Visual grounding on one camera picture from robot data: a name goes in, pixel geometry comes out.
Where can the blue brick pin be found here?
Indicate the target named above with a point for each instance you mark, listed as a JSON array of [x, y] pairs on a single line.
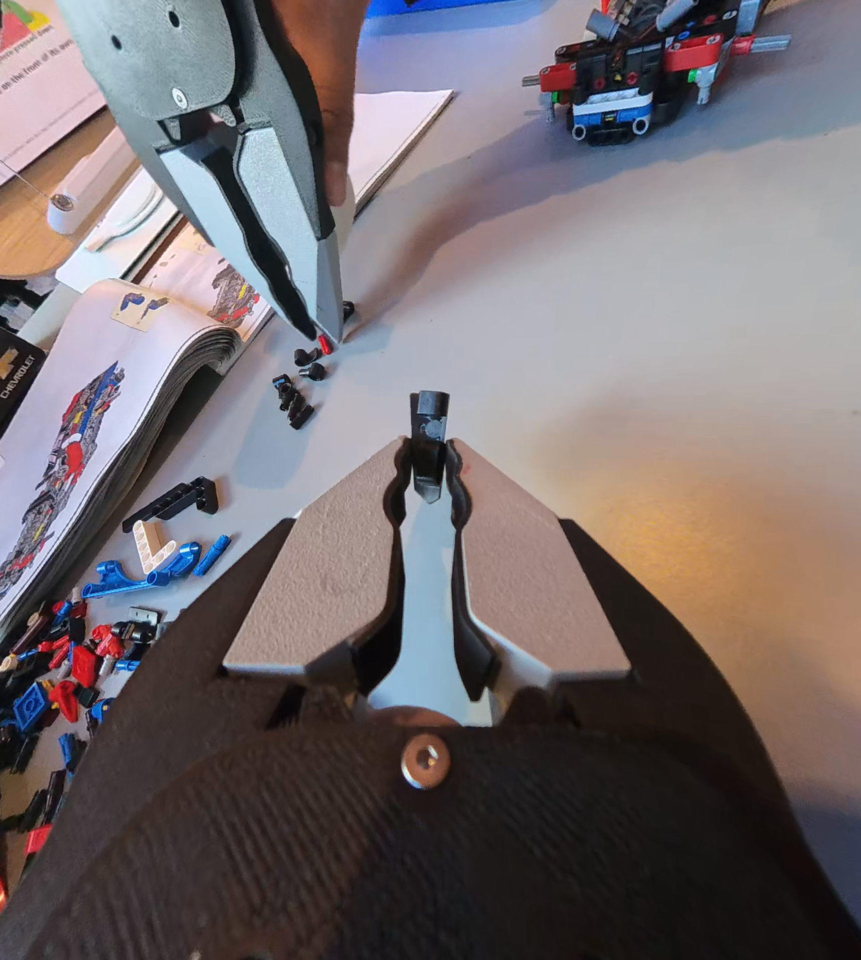
[[213, 555]]

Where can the toy brick car model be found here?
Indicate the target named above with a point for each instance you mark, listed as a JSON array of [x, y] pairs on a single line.
[[625, 67]]

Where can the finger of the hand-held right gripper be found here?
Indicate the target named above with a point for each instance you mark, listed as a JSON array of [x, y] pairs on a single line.
[[280, 195], [205, 195]]

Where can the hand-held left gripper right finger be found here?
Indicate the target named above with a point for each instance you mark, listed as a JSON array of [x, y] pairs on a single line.
[[528, 577]]

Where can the black angled brick beam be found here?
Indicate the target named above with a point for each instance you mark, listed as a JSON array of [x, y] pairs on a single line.
[[175, 499]]

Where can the person's right hand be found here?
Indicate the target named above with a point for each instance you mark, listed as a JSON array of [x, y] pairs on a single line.
[[333, 75]]

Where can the black hinged brick piece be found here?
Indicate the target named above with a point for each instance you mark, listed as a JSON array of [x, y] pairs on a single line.
[[430, 405]]

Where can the grey desk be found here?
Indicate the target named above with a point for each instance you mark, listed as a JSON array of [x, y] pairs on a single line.
[[625, 375]]

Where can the pile of mixed toy bricks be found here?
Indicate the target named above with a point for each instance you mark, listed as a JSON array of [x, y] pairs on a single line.
[[74, 667]]

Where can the small red pin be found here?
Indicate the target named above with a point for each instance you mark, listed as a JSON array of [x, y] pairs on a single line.
[[325, 343]]

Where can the cluster of black connector pieces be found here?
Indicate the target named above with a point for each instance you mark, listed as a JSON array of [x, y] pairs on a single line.
[[301, 415]]

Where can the printed paper sheet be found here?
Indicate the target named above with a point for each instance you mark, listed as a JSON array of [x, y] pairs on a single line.
[[25, 97]]

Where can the open instruction book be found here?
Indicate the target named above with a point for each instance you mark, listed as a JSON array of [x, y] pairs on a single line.
[[63, 450]]

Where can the tan angled brick beam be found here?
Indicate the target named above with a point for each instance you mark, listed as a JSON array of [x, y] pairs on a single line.
[[147, 544]]

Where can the white plastic device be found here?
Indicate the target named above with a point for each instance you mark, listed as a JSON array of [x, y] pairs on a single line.
[[93, 187]]

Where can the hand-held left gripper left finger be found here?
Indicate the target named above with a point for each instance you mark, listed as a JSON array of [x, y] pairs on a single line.
[[325, 570]]

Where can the blue curved brick piece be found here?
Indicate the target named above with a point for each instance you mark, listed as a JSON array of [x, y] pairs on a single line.
[[112, 581]]

